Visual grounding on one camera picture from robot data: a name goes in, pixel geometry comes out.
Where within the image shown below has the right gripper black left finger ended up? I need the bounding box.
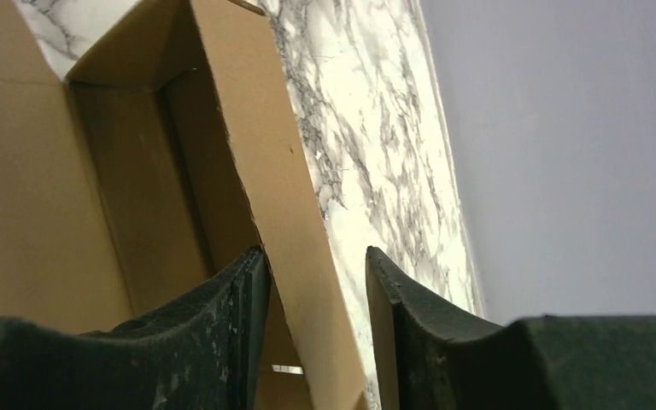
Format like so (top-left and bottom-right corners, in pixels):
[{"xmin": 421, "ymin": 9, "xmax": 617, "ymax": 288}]
[{"xmin": 0, "ymin": 247, "xmax": 272, "ymax": 409}]

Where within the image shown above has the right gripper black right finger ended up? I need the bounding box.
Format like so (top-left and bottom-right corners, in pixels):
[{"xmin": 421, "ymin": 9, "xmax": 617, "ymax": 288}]
[{"xmin": 366, "ymin": 247, "xmax": 656, "ymax": 409}]

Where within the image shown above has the brown cardboard box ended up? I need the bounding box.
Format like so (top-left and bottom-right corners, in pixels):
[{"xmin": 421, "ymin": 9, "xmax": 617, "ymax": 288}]
[{"xmin": 0, "ymin": 1, "xmax": 367, "ymax": 409}]

